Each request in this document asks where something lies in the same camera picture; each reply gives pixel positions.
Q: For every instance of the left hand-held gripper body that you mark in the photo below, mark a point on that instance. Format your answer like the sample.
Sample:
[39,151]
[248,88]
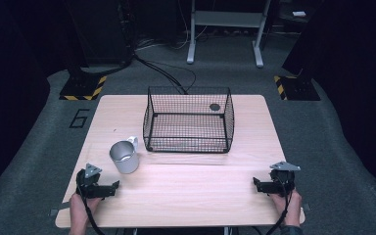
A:
[88,184]

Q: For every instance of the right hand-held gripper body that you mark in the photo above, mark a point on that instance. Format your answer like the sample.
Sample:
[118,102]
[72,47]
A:
[283,179]

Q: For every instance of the grey metal mug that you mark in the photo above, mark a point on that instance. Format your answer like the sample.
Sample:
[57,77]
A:
[125,161]

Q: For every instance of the person's left hand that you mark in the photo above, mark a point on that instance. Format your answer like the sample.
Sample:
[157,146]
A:
[78,210]

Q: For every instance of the person's right hand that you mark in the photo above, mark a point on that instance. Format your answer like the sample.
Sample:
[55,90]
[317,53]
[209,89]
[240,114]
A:
[292,209]

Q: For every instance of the dark round table grommet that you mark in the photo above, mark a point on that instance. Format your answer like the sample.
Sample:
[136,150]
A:
[214,107]

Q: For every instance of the black hazard-striped stand base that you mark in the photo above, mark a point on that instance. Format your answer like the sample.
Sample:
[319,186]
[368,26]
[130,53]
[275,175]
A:
[298,88]
[81,86]

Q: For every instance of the dark curtain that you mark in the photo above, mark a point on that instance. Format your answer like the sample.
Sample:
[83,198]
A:
[6,91]
[355,65]

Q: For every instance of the black cabinet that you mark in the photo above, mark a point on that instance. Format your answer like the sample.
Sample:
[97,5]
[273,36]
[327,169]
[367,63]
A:
[101,29]

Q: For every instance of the small white box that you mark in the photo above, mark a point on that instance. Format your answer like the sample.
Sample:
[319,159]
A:
[299,13]

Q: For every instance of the white metal desk frame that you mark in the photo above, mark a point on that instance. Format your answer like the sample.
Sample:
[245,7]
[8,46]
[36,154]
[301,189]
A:
[228,19]

